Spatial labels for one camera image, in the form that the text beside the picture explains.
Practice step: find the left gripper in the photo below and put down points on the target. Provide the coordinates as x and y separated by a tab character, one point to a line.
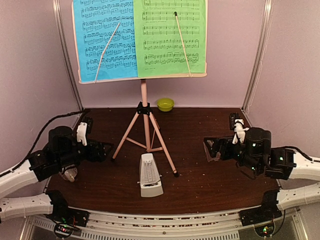
100	156

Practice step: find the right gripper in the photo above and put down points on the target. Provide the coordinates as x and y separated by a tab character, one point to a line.
225	142

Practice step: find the pink music stand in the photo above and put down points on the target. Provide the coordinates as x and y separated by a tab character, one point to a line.
151	128

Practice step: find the white metronome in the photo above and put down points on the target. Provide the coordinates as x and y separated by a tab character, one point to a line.
149	177

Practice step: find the green sheet music paper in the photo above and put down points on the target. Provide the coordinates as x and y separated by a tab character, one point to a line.
170	38

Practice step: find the blue sheet music paper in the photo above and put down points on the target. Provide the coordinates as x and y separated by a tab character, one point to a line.
105	40

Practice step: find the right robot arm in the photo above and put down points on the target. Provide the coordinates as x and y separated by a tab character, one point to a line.
251	148

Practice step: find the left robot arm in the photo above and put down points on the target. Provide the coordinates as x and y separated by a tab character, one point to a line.
65	150

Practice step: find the patterned mug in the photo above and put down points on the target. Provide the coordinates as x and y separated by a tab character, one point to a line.
69	174

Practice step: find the yellow-green plastic bowl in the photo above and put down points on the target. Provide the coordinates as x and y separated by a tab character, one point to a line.
165	104

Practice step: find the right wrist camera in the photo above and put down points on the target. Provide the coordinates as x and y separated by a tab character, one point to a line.
237	125

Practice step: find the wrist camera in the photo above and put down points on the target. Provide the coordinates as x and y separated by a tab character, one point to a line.
84	128
237	125

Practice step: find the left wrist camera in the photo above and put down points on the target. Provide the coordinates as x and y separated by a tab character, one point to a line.
84	128

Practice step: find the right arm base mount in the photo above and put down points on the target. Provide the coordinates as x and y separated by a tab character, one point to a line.
259	215

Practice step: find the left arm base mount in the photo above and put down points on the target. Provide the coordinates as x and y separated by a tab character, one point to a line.
71	216

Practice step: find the aluminium front rail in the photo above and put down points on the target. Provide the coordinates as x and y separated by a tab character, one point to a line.
192	223

